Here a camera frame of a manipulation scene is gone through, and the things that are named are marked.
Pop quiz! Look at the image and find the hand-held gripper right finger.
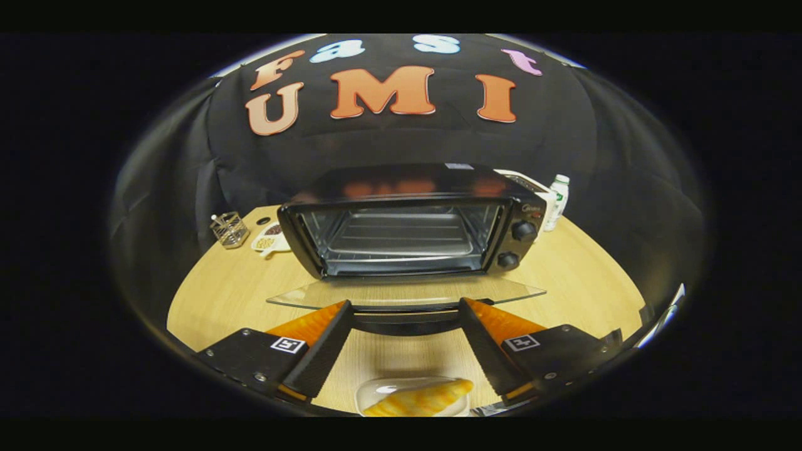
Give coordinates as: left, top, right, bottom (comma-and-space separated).
459, 297, 624, 405

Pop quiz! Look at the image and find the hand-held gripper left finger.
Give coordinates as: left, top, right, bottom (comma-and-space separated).
194, 299, 356, 408

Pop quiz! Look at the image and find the golden croissant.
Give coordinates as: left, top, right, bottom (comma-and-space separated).
362, 378, 475, 417

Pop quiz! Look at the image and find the black toaster oven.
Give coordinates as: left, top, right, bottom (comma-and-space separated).
266, 163, 547, 336

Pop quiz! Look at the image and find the white toaster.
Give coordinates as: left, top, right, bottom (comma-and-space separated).
494, 169, 558, 232

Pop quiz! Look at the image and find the white plate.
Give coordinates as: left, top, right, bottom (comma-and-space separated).
355, 376, 472, 417

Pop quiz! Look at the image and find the white divided snack dish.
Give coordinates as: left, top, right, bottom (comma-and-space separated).
251, 222, 292, 259

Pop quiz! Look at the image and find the small white plastic bottle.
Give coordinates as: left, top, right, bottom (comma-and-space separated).
544, 174, 570, 232

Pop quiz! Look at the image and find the wire mesh basket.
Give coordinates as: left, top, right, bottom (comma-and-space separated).
210, 212, 250, 250

